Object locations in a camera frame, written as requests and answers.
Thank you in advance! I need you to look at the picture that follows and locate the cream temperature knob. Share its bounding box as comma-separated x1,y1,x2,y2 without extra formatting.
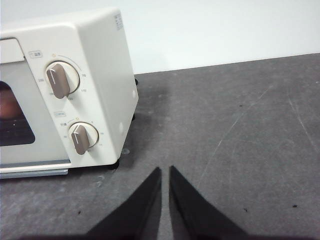
44,60,81,100

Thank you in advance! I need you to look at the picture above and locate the brown egg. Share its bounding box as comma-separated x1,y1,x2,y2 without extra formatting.
0,83,25,121

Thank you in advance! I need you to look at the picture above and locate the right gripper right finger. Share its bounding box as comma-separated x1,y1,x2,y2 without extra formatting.
168,165,249,240

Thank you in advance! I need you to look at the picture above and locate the cream timer knob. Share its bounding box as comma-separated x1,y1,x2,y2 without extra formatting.
67,121,100,156

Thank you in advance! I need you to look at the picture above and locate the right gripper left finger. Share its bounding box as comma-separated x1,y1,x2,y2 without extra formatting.
85,166,163,240

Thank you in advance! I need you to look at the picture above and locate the cream Toshiba toaster oven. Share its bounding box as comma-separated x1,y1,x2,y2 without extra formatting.
0,6,140,180

